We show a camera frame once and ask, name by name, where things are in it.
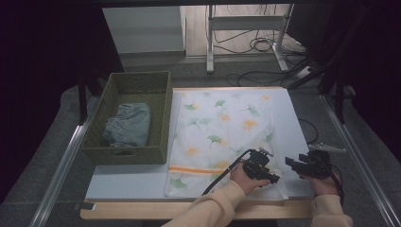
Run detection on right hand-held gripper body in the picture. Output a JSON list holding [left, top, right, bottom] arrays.
[[300, 143, 347, 179]]

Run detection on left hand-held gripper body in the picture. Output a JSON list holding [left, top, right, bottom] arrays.
[[241, 147, 273, 181]]

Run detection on white leaf-print laundry bag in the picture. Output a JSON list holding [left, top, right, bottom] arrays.
[[164, 90, 289, 201]]

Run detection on green woven basket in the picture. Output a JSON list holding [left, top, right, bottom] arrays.
[[80, 71, 174, 166]]

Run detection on light blue jeans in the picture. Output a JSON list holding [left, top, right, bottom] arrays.
[[102, 102, 152, 148]]

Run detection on person's right hand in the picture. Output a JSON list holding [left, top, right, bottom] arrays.
[[302, 174, 343, 198]]

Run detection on person's left hand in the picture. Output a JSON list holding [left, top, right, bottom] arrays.
[[229, 162, 272, 196]]

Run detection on white table cover sheet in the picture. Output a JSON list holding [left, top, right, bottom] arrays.
[[84, 87, 316, 202]]

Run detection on black stand leg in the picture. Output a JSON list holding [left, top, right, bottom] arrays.
[[78, 75, 105, 126], [334, 81, 346, 124]]

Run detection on white power strip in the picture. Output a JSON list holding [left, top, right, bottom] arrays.
[[296, 65, 313, 79]]

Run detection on dark curtain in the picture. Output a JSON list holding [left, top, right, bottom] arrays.
[[0, 0, 124, 202], [315, 0, 401, 159]]

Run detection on white metal stand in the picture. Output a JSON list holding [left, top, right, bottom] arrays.
[[206, 3, 294, 74]]

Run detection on white cabinet panel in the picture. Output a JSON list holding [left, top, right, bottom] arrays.
[[102, 6, 187, 55]]

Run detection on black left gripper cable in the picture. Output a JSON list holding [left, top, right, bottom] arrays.
[[201, 148, 253, 197]]

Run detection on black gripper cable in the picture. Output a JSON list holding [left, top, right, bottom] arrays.
[[201, 148, 253, 197], [327, 164, 345, 206]]

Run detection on thin black looped cable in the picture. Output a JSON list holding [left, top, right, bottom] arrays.
[[297, 117, 320, 145]]

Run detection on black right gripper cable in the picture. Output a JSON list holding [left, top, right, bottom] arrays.
[[327, 164, 345, 206]]

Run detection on aluminium rail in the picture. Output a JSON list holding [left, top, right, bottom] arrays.
[[320, 94, 401, 227], [29, 96, 102, 227]]

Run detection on tangle of black floor cables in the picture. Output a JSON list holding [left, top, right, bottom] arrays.
[[212, 29, 316, 88]]

